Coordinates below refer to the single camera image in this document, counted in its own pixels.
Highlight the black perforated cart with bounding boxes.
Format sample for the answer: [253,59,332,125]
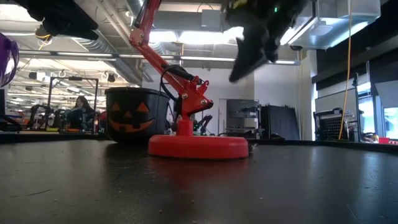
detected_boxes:
[313,107,359,142]

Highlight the black plastic bucket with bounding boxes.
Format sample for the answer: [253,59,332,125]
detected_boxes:
[104,87,172,144]

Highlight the grey ceiling box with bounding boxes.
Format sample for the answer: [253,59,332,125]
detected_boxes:
[200,9,223,32]

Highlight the black table mat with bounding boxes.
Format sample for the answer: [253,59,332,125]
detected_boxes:
[0,138,398,224]

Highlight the black curtain panel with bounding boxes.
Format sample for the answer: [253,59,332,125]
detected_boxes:
[260,105,301,141]

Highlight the purple plastic bucket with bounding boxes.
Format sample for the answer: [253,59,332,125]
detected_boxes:
[0,33,19,88]

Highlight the black ceiling cable reel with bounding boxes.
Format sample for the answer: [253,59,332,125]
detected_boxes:
[34,24,53,42]

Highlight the black pole stand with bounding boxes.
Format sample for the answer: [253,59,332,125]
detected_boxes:
[352,73,362,142]

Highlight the person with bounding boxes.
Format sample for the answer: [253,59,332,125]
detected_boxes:
[66,95,96,131]

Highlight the red desk lamp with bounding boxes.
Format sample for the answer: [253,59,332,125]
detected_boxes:
[129,0,249,161]

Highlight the long ceiling light strip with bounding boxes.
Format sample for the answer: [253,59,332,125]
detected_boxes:
[18,50,301,67]

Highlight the yellow hanging cable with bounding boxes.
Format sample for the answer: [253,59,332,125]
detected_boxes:
[338,0,354,141]

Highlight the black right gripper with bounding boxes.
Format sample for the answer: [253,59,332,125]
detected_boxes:
[223,0,309,83]

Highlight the silver spiral duct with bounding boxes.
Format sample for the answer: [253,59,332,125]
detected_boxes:
[70,29,144,85]

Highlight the red box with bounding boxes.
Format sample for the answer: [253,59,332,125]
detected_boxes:
[378,136,398,146]

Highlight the grey metal cabinet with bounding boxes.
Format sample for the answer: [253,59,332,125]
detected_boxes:
[226,98,261,139]

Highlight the silver ventilation duct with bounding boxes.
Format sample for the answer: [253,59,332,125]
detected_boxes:
[279,0,382,51]

